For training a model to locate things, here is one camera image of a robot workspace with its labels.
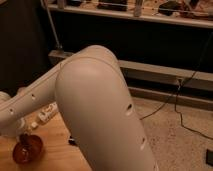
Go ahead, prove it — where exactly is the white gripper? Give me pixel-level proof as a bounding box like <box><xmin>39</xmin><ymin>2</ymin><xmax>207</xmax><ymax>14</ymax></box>
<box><xmin>0</xmin><ymin>118</ymin><xmax>33</xmax><ymax>145</ymax></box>

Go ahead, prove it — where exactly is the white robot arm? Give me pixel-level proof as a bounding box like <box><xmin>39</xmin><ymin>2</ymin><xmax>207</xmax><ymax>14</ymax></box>
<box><xmin>0</xmin><ymin>45</ymin><xmax>159</xmax><ymax>171</ymax></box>

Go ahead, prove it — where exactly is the orange ceramic bowl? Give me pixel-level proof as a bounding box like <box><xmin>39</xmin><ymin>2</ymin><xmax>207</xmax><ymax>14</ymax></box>
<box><xmin>12</xmin><ymin>135</ymin><xmax>43</xmax><ymax>164</ymax></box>

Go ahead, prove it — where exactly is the white tube with cap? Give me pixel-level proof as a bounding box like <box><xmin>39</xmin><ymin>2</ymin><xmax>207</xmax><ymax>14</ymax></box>
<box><xmin>30</xmin><ymin>103</ymin><xmax>58</xmax><ymax>129</ymax></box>

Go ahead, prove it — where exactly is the wooden table top board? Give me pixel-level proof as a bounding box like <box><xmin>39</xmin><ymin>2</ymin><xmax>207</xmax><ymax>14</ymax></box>
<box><xmin>0</xmin><ymin>113</ymin><xmax>91</xmax><ymax>171</ymax></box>

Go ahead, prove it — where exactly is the black striped rectangular block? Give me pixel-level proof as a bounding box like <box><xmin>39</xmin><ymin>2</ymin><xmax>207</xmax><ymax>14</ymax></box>
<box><xmin>68</xmin><ymin>138</ymin><xmax>77</xmax><ymax>146</ymax></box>

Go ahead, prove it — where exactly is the metal pole stand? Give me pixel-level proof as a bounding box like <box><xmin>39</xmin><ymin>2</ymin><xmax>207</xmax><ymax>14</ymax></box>
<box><xmin>41</xmin><ymin>0</ymin><xmax>63</xmax><ymax>51</ymax></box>

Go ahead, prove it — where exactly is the white shelf with clutter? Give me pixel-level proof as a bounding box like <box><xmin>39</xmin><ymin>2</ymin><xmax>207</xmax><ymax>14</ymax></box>
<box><xmin>40</xmin><ymin>0</ymin><xmax>213</xmax><ymax>29</ymax></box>

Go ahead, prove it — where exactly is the black cable on floor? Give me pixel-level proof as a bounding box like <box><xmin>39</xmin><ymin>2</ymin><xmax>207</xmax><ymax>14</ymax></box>
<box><xmin>139</xmin><ymin>31</ymin><xmax>213</xmax><ymax>142</ymax></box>

